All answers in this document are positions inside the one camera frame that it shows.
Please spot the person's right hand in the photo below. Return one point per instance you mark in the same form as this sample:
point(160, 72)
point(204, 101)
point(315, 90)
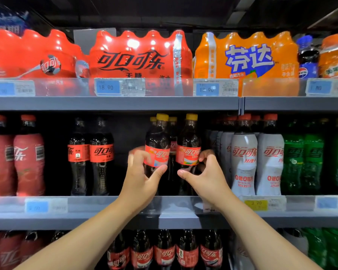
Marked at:
point(205, 182)

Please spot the person's left hand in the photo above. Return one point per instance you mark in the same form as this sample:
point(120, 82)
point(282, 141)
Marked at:
point(136, 185)

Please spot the dark cola bottle yellow cap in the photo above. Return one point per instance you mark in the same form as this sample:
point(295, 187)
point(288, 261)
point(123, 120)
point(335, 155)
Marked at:
point(156, 149)
point(189, 146)

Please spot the row of dark cola bottles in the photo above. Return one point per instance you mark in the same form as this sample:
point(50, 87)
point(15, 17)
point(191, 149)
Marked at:
point(163, 253)
point(90, 154)
point(173, 140)

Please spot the white cola bottle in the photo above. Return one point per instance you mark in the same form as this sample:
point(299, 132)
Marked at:
point(242, 256)
point(296, 239)

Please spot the grey store shelving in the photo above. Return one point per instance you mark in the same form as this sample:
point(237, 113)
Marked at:
point(129, 104)

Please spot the red cola multipack large script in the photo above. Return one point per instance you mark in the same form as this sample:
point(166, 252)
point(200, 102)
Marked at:
point(135, 61)

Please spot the orange Fanta multipack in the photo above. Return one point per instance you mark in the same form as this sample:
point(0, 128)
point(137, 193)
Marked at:
point(248, 59)

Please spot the row of green soda bottles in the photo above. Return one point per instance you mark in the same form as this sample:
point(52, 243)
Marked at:
point(329, 247)

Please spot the large cola bottle blue cap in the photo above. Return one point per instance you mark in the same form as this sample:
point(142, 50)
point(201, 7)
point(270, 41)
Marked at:
point(308, 64)

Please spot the red cola multipack round logo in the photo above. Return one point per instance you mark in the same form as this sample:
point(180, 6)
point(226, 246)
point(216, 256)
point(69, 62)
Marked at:
point(22, 53)

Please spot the orange soda bottle orange cap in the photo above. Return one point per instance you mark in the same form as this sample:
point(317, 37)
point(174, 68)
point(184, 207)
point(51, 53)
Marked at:
point(333, 61)

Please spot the person's right forearm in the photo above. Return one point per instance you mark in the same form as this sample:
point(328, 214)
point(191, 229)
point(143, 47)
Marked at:
point(270, 239)

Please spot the person's left forearm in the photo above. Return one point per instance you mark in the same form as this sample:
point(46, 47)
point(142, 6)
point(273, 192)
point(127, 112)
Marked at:
point(79, 239)

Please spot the row of shelf price tags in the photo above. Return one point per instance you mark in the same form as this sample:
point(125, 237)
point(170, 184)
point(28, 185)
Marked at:
point(107, 87)
point(36, 206)

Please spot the grey rectangular panel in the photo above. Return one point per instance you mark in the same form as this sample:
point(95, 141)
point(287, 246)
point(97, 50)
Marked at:
point(84, 36)

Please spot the blue promo banner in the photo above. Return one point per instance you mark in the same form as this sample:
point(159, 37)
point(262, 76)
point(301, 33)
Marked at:
point(8, 24)

